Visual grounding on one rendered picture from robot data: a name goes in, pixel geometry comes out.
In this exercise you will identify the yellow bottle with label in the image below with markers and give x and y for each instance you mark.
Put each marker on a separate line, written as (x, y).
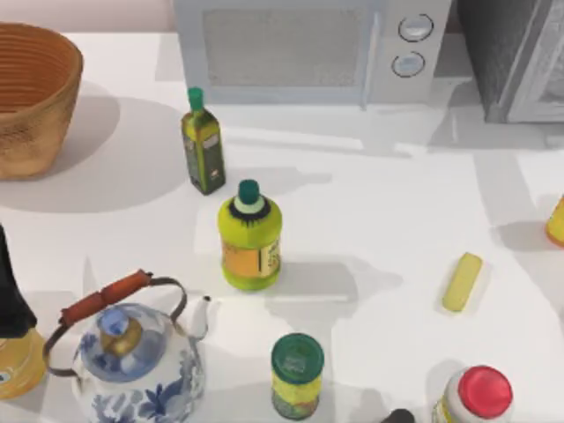
(20, 365)

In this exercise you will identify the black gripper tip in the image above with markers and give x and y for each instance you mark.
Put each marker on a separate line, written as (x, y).
(11, 299)

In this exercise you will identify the lime green round bottle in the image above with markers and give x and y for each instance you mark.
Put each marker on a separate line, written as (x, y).
(249, 247)

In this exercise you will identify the microwave door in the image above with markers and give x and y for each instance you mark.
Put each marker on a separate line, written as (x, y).
(282, 48)

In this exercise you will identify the pale microwave oven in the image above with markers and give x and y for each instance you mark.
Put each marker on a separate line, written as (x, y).
(414, 88)

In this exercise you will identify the white bottle with red cap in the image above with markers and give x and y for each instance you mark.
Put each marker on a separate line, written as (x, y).
(482, 392)

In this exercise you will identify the blue and white teapot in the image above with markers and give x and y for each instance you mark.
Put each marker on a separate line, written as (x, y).
(141, 379)

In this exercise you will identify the woven brown basket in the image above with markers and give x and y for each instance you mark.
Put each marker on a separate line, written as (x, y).
(31, 128)

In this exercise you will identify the yellow butter stick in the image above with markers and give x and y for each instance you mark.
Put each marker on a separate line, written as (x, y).
(462, 282)

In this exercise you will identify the orange yellow bottle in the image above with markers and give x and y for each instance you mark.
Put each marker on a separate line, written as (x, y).
(556, 224)

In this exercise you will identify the grey cabinet with dark inside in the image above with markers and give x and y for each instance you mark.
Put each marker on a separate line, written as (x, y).
(493, 53)

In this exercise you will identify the dark green square bottle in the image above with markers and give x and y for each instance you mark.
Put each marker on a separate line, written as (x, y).
(205, 150)

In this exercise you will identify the green lidded yellow can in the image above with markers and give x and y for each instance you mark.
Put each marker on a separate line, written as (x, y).
(297, 374)

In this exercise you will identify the black rounded object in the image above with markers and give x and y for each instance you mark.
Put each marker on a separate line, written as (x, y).
(398, 417)

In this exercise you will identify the round microwave knob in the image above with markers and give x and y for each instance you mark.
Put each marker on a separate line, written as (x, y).
(416, 27)
(408, 64)

